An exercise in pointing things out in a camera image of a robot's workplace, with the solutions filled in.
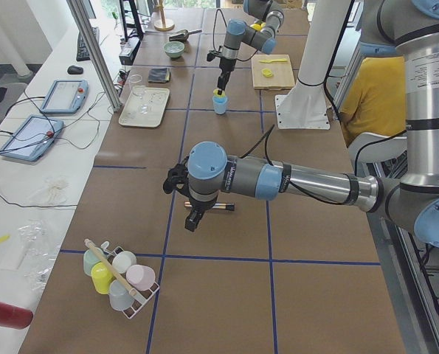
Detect cream bear tray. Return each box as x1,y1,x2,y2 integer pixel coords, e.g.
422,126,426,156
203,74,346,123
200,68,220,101
118,86,170,128

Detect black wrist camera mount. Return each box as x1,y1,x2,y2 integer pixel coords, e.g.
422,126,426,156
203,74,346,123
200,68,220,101
207,49,222,62

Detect grey folded cloth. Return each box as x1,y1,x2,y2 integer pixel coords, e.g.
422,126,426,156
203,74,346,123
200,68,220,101
148,67,170,83

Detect green cup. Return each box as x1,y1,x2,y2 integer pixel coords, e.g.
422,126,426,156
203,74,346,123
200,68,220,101
83,249,100,277

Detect clear wine glass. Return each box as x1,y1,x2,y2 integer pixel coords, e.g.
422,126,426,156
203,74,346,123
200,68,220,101
128,74,150,114

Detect clear plastic bag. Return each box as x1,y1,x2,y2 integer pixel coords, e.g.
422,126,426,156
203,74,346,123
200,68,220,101
18,221,61,292

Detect white chair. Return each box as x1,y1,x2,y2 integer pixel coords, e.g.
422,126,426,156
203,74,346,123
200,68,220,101
348,131,407,173

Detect steel muddler black tip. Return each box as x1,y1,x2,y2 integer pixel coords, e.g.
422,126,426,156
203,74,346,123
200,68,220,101
184,201,235,211

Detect steel ice scoop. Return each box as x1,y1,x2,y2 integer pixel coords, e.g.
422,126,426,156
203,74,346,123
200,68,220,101
168,29,203,43

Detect aluminium frame post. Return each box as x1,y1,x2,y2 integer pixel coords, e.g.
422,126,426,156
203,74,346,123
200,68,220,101
66,0,122,112

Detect yellow lemon slice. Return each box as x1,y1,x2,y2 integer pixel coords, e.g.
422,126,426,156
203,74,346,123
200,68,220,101
213,88,226,97

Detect black computer mouse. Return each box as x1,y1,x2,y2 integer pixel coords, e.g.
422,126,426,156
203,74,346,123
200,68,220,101
67,65,84,75

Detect light blue cup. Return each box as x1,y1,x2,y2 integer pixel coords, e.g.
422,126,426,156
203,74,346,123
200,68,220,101
212,95,228,115

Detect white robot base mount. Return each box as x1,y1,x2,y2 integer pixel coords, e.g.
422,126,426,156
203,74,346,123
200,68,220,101
275,1,363,130

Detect red bottle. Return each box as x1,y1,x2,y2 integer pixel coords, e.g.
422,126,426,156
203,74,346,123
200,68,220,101
0,302,33,329

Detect black camera cable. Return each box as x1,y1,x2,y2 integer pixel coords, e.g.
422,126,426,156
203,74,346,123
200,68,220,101
211,7,228,52

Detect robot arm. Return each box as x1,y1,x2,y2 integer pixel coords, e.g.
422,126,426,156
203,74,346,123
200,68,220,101
208,1,284,94
179,1,439,247

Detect blue teach pendant far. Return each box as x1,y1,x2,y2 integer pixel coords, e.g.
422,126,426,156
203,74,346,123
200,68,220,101
40,80,89,115

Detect pink cup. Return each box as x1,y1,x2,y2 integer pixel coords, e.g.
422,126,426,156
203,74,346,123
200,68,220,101
126,264,156,291

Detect round wooden stand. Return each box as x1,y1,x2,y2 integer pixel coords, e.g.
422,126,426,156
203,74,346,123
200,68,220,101
153,0,175,32

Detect white cup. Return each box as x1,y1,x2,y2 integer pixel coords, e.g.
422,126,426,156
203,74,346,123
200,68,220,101
112,251,136,274

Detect yellow plastic knife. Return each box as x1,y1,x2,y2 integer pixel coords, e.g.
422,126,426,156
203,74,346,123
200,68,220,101
258,58,288,63

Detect lemon slices on board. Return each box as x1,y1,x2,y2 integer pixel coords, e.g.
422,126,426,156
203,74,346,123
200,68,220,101
261,68,274,77

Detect yellow cup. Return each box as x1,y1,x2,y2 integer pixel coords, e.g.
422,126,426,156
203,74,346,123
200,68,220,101
91,262,114,295

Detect blue teach pendant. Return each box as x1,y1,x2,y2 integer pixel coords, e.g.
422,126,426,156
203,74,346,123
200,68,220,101
0,115,64,162
40,80,89,115

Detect black keyboard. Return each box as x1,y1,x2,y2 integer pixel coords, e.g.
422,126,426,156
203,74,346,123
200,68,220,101
76,27,100,62

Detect white crumpled gloves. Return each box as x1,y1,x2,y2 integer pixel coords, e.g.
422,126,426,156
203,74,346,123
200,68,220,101
30,176,69,207

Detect wooden cutting board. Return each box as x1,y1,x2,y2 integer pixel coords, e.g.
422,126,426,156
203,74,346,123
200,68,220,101
252,55,295,90

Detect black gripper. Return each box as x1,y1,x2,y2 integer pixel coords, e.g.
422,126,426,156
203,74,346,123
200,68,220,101
217,67,231,91
185,198,215,232

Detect grey blue cup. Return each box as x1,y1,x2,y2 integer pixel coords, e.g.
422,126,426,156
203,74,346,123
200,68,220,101
108,280,134,311

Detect wooden rack handle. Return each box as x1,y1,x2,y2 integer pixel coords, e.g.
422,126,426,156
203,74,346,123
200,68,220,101
84,238,137,297

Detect white wire cup rack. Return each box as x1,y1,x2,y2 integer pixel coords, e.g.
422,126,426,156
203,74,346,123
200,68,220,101
101,241,159,319

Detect green bowl of ice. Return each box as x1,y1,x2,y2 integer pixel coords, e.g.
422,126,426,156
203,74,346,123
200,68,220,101
163,41,185,59

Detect person in yellow shirt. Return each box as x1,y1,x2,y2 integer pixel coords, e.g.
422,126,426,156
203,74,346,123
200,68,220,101
339,57,407,145

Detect blue teach pendant near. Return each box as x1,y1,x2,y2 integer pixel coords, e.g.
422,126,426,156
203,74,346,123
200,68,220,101
0,115,64,162

